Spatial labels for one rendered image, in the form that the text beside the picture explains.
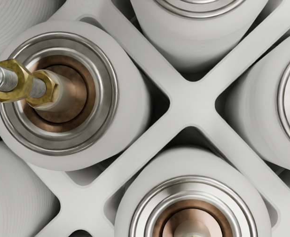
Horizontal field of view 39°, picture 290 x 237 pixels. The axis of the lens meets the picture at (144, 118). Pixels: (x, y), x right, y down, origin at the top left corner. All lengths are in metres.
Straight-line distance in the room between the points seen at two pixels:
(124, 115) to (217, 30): 0.08
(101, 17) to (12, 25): 0.07
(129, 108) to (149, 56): 0.08
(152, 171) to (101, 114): 0.05
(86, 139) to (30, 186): 0.10
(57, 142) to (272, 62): 0.14
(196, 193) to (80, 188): 0.11
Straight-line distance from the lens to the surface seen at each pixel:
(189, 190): 0.25
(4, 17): 0.31
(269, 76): 0.26
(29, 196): 0.33
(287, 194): 0.33
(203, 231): 0.23
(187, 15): 0.25
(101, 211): 0.33
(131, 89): 0.25
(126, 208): 0.26
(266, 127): 0.26
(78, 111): 0.25
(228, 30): 0.26
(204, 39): 0.26
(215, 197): 0.25
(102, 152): 0.25
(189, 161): 0.25
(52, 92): 0.22
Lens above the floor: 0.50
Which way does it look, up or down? 85 degrees down
